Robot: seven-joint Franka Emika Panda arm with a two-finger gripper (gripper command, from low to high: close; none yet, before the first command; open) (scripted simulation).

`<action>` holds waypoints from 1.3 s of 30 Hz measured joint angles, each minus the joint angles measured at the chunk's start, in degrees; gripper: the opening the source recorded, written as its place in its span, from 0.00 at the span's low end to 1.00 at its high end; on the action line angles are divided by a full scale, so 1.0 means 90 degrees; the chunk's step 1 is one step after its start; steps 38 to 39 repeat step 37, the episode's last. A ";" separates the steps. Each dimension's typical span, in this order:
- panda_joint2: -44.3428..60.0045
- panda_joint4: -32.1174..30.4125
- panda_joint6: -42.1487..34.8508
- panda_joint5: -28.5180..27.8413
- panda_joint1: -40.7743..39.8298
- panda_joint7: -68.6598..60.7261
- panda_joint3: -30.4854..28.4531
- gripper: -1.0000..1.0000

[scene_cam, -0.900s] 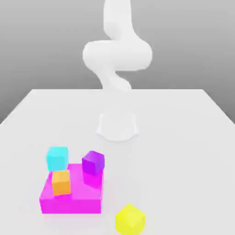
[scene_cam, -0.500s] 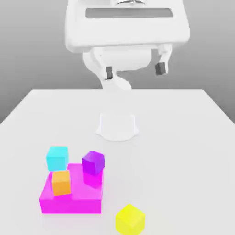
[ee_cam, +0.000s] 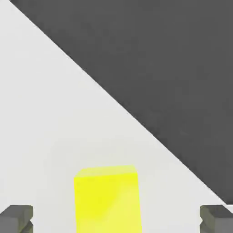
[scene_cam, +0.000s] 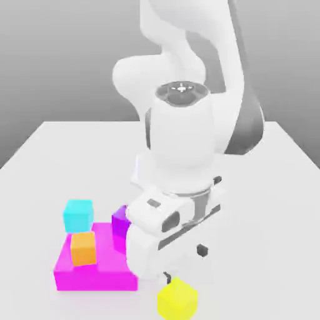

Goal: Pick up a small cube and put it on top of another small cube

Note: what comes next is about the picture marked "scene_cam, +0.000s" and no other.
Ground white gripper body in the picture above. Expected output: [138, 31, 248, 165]
[125, 199, 227, 280]

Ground small purple cube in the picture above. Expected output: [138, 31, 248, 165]
[111, 205, 132, 253]

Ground small yellow cube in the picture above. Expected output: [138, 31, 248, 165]
[157, 276, 199, 320]

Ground small orange cube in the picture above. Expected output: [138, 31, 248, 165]
[70, 231, 98, 267]

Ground small cyan cube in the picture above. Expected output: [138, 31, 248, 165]
[62, 199, 95, 234]

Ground large magenta box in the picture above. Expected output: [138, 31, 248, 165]
[53, 222, 139, 293]

